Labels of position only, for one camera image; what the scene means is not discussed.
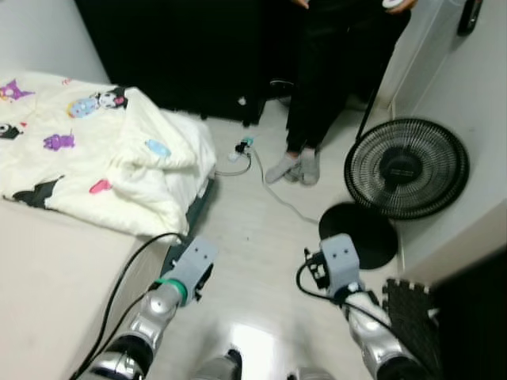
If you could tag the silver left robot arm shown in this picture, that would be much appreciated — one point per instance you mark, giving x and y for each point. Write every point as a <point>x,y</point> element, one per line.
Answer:
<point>150,317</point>

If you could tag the grey left robot leg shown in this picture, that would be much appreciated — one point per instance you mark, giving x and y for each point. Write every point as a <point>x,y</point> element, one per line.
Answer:
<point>215,367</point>

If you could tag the grey robot leg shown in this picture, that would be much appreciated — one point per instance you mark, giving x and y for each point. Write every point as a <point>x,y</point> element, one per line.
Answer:
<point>215,367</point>
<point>310,374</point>

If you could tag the grey right robot leg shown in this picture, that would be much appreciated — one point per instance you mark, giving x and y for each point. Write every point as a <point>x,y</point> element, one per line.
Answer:
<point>310,374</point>

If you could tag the black foam puzzle mat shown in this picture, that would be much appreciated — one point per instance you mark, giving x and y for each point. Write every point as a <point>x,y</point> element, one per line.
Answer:
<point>412,324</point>

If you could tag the black floor fan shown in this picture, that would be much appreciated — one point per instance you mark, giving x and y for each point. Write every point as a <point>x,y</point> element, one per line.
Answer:
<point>406,168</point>

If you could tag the cream cartoon print blanket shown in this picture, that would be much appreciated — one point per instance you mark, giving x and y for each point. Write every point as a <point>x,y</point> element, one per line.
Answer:
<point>119,174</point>

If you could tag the green tipped plug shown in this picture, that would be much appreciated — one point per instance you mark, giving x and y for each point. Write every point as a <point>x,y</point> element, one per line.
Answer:
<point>244,146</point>

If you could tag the cream bed mattress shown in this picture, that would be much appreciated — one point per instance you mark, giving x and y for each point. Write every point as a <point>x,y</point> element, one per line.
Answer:
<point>55,285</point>

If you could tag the black wardrobe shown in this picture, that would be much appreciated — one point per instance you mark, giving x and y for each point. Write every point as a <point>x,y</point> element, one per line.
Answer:
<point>174,55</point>

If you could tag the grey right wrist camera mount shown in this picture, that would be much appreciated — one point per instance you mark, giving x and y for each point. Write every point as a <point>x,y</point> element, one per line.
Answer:
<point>342,265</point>

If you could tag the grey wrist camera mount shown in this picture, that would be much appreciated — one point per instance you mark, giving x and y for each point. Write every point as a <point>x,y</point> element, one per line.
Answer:
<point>194,261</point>
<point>342,265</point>

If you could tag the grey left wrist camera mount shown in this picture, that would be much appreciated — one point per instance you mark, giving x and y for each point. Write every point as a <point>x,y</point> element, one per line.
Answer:
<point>194,261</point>

